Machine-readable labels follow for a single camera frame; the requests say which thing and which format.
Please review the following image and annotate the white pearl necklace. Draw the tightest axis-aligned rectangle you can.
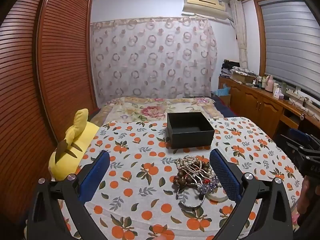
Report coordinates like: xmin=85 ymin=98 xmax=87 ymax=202
xmin=175 ymin=156 xmax=222 ymax=188

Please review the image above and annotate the orange fruit print cloth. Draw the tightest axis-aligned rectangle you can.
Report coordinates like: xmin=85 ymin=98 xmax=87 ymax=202
xmin=25 ymin=116 xmax=304 ymax=240

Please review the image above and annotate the silver chain bracelet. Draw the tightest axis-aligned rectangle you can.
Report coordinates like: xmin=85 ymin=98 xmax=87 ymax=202
xmin=177 ymin=189 xmax=206 ymax=208

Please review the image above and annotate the brown wooden bead bracelet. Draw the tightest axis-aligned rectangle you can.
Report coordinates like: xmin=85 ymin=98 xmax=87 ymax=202
xmin=173 ymin=161 xmax=210 ymax=188

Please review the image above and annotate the navy bed sheet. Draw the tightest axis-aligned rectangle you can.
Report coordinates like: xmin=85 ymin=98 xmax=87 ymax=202
xmin=209 ymin=91 xmax=241 ymax=118

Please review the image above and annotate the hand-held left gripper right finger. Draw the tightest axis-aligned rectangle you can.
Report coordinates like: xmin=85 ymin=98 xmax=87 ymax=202
xmin=209 ymin=149 xmax=294 ymax=240

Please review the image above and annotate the stack of folded clothes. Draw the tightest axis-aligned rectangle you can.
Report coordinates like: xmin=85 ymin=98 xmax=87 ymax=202
xmin=221 ymin=59 xmax=240 ymax=78

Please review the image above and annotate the floral blanket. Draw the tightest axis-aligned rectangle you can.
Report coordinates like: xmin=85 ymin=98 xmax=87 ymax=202
xmin=92 ymin=96 xmax=225 ymax=130

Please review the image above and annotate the person's right hand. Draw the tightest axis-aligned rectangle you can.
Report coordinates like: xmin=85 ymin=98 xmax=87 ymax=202
xmin=297 ymin=177 xmax=320 ymax=220

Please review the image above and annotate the grey window blind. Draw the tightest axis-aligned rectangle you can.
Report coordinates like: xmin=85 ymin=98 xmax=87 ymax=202
xmin=257 ymin=0 xmax=320 ymax=102

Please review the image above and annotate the pink kettle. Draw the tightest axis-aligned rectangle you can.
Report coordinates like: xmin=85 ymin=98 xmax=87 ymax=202
xmin=264 ymin=74 xmax=275 ymax=92

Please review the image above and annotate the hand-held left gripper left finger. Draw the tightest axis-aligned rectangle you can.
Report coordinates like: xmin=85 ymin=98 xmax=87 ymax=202
xmin=26 ymin=151 xmax=110 ymax=240

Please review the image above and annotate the black box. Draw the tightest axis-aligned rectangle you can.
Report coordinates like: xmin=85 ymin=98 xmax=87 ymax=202
xmin=166 ymin=112 xmax=215 ymax=149

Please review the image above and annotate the blue tissue pack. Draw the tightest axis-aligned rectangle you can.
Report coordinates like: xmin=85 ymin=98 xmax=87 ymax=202
xmin=214 ymin=85 xmax=232 ymax=97

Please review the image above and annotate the cardboard box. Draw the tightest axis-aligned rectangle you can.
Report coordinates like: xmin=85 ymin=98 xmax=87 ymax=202
xmin=230 ymin=69 xmax=256 ymax=85

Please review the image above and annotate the wall air conditioner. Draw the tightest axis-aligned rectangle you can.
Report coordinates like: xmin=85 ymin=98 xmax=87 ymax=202
xmin=182 ymin=0 xmax=233 ymax=20

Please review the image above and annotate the wooden cabinet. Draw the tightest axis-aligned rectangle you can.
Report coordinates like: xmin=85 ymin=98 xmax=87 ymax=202
xmin=218 ymin=76 xmax=320 ymax=140

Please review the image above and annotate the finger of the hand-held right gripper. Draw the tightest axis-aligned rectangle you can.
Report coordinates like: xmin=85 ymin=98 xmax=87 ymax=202
xmin=289 ymin=129 xmax=320 ymax=150
xmin=280 ymin=134 xmax=309 ymax=167

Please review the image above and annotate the yellow plush toy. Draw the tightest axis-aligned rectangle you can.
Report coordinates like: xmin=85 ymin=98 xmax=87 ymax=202
xmin=48 ymin=108 xmax=100 ymax=181

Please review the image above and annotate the pale green jade bangle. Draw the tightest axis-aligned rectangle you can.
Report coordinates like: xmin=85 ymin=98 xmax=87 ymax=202
xmin=206 ymin=191 xmax=228 ymax=203

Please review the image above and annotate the white lace curtain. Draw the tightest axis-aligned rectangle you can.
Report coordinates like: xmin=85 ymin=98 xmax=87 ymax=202
xmin=229 ymin=0 xmax=248 ymax=71

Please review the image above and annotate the circle pattern curtain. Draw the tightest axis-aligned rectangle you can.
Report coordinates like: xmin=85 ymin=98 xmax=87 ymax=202
xmin=90 ymin=17 xmax=218 ymax=103

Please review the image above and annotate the brown louvered wardrobe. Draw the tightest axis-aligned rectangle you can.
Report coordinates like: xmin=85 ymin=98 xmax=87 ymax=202
xmin=0 ymin=0 xmax=98 ymax=227

